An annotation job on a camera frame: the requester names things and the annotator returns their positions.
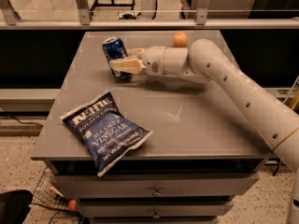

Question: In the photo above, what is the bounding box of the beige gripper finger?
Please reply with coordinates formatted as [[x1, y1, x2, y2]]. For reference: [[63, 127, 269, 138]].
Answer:
[[127, 48, 145, 58], [109, 58, 146, 74]]

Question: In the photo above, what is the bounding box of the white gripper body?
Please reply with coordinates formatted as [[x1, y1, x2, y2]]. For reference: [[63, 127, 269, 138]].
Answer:
[[141, 46, 166, 77]]

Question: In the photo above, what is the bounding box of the blue pepsi can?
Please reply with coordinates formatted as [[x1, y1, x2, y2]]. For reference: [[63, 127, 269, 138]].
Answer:
[[102, 36, 131, 80]]

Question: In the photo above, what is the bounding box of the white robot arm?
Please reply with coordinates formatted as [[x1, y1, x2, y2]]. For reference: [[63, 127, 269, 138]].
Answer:
[[109, 39, 299, 178]]

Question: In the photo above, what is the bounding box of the orange fruit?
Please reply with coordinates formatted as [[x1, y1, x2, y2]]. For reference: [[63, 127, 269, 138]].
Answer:
[[173, 32, 188, 48]]

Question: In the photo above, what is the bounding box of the black floor stand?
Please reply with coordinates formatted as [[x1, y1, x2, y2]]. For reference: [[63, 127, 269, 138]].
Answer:
[[90, 0, 135, 13]]

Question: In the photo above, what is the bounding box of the blue kettle chips bag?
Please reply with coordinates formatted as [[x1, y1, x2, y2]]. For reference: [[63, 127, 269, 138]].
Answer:
[[60, 91, 152, 177]]

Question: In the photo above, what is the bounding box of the grey drawer cabinet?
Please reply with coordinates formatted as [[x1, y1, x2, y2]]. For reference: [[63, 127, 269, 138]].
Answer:
[[32, 32, 273, 224]]

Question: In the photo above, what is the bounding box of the top grey drawer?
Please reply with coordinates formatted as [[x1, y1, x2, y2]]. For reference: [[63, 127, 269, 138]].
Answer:
[[50, 173, 259, 199]]

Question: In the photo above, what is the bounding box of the grey drawer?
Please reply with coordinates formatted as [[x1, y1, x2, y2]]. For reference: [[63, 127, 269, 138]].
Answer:
[[78, 200, 234, 218], [50, 173, 259, 199]]

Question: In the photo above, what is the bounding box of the yellow wooden stand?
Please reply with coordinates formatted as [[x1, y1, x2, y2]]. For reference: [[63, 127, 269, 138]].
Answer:
[[289, 90, 299, 110]]

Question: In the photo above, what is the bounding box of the small orange ball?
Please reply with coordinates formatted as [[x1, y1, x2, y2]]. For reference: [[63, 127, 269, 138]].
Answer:
[[67, 199, 77, 212]]

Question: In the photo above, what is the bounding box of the lower grey drawer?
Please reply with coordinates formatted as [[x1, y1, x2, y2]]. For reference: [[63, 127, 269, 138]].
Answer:
[[78, 200, 234, 218]]

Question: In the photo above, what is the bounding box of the metal window rail frame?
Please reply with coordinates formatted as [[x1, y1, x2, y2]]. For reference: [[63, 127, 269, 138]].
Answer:
[[1, 0, 298, 31]]

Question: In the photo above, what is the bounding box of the wire basket on floor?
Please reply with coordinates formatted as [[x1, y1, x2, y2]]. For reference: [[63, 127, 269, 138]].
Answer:
[[31, 167, 78, 215]]

